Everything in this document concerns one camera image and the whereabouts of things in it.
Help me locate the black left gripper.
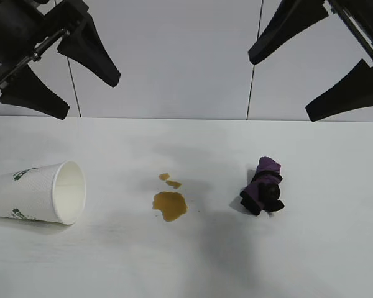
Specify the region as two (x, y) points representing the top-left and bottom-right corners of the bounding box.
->
(0, 0), (121, 120)

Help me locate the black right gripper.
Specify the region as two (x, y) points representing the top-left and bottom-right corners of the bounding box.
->
(248, 0), (373, 122)

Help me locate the white paper coffee cup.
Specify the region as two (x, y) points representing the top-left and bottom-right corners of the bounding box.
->
(0, 160), (87, 226)

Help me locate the purple and black cloth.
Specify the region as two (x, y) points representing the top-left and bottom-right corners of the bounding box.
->
(239, 156), (285, 217)

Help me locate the large brown coffee spill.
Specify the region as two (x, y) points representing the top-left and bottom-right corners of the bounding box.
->
(151, 191), (189, 223)

